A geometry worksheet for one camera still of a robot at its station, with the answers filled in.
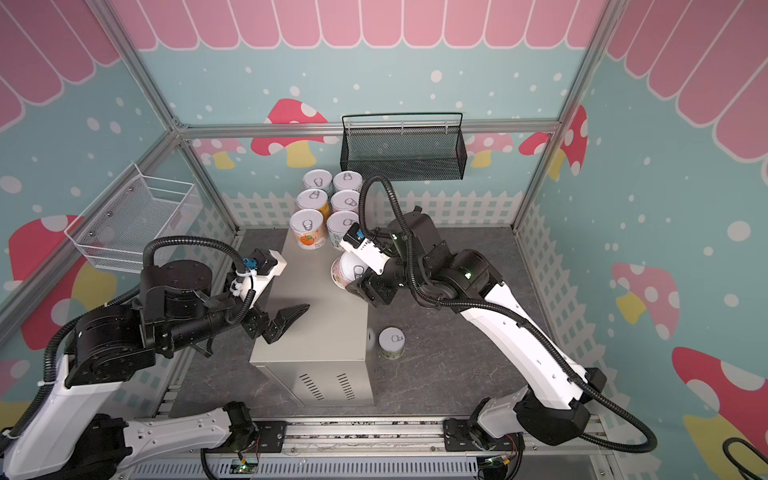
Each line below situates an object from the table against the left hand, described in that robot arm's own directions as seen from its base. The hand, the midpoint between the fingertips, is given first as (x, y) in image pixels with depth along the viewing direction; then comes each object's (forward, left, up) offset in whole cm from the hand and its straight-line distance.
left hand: (287, 294), depth 55 cm
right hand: (+6, -13, -1) cm, 14 cm away
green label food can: (+6, -19, -34) cm, 40 cm away
